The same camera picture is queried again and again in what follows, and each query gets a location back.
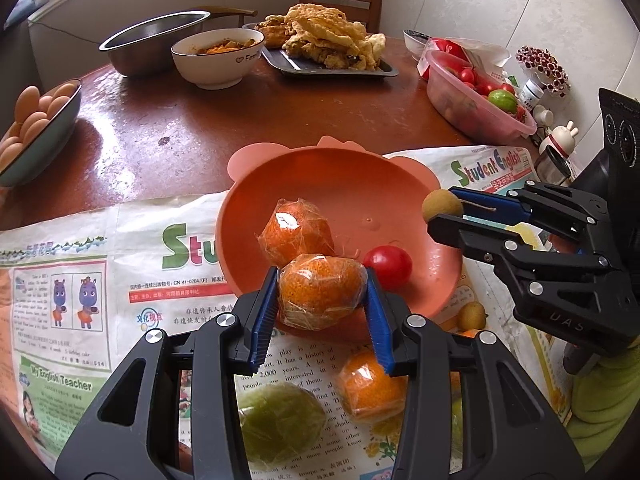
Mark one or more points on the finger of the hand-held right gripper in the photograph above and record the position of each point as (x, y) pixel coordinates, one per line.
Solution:
(470, 237)
(500, 211)

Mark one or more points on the teal enamel bowl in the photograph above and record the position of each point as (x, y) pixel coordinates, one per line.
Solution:
(55, 135)

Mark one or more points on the white dish with dark rim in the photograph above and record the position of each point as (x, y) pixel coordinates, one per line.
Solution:
(415, 42)

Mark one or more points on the person's right forearm green sleeve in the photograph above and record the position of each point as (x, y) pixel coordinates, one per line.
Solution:
(605, 400)

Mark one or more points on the pile of cherry tomatoes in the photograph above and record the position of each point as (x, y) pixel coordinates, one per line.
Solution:
(469, 76)

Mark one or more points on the red and white plastic bag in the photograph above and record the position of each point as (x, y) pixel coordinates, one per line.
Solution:
(450, 47)

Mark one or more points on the orange stew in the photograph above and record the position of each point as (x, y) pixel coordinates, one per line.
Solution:
(220, 46)

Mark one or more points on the red white paper flower bouquet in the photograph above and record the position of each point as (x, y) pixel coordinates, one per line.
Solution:
(542, 67)

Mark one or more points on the brown longan with stem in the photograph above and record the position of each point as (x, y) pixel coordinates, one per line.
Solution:
(440, 204)

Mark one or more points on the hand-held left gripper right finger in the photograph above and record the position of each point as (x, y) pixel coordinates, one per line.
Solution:
(378, 321)

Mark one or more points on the white rabbit figurine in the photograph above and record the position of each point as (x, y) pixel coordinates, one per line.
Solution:
(557, 142)

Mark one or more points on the curved wooden chair back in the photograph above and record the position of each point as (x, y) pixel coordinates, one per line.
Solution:
(230, 11)

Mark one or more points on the small green fruit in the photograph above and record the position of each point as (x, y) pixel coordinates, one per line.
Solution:
(501, 100)

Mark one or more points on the glass jar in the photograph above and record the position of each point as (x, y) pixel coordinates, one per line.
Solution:
(550, 167)

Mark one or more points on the orange plastic bowl with ears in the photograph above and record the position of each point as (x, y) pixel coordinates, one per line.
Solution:
(350, 200)

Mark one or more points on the stainless steel bowl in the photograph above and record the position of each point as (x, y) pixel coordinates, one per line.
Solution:
(145, 55)

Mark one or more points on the white ceramic bowl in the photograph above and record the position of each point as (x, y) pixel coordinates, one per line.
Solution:
(215, 70)

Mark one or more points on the newspaper with cartoon hippos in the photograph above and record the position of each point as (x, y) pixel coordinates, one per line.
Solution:
(30, 300)

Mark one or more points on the red cherry tomato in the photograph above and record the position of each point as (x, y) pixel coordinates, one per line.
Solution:
(390, 265)

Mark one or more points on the pink plastic container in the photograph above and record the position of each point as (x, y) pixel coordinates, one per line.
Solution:
(465, 110)

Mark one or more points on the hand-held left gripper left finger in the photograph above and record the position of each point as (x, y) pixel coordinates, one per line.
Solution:
(265, 321)

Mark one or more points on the white medicine bottle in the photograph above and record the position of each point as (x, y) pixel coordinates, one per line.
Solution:
(530, 92)

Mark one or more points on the newspaper with green masthead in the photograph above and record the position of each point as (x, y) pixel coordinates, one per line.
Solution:
(200, 310)

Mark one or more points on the dark baking tray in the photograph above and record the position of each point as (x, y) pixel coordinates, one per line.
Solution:
(285, 60)

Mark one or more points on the pile of fried food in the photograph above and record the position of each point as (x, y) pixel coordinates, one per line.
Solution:
(320, 35)

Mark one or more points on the plastic-wrapped orange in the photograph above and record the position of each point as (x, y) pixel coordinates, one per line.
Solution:
(295, 232)
(320, 290)
(365, 390)

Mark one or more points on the pile of brown eggs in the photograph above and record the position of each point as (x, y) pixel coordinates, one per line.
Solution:
(30, 120)

